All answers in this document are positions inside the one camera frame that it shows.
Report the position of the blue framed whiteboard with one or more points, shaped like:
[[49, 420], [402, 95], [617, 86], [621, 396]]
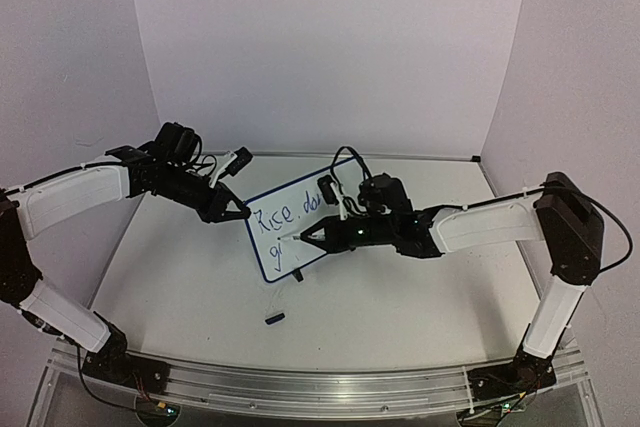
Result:
[[286, 200]]

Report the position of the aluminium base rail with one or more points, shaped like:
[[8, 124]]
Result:
[[374, 395]]

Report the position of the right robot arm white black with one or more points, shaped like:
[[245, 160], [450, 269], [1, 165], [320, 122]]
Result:
[[556, 214]]

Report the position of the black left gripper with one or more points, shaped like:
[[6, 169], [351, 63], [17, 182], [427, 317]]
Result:
[[215, 209]]

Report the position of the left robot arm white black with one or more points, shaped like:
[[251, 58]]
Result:
[[170, 166]]

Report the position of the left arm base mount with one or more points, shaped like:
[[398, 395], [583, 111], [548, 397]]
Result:
[[113, 364]]

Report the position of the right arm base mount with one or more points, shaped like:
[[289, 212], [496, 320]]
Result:
[[523, 374]]

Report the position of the blue marker cap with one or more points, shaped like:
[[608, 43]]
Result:
[[275, 319]]

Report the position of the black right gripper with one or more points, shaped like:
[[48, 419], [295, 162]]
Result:
[[333, 235]]

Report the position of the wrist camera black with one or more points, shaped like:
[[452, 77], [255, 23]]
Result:
[[326, 185], [241, 158]]

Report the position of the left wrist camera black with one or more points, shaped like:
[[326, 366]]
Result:
[[241, 158]]

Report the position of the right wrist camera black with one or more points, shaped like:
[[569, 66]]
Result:
[[326, 185]]

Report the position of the wire whiteboard stand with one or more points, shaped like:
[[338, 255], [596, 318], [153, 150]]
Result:
[[298, 275]]

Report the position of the white blue marker pen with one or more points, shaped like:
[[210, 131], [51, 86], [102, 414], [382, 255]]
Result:
[[304, 238]]

